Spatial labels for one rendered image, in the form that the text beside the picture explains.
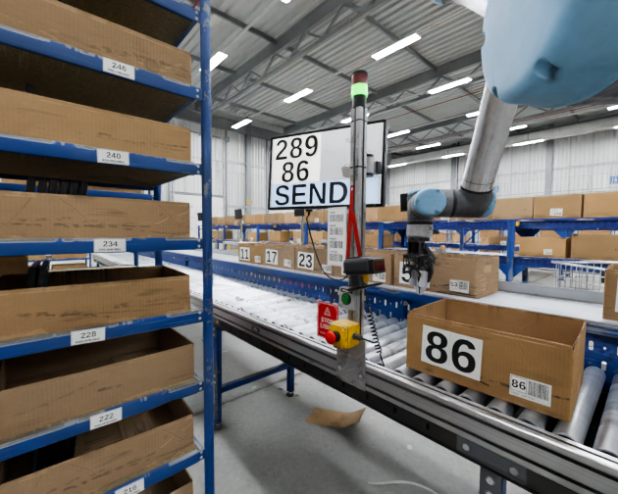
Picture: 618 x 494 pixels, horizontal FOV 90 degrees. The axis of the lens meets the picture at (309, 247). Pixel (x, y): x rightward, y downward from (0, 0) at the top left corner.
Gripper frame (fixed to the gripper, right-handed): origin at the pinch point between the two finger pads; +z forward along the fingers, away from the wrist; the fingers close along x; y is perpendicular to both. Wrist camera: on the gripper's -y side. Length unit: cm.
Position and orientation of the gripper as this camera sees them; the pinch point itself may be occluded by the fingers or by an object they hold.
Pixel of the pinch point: (420, 290)
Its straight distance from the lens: 123.8
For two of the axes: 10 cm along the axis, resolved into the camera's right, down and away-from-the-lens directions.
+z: -0.1, 10.0, 0.5
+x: 6.8, 0.4, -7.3
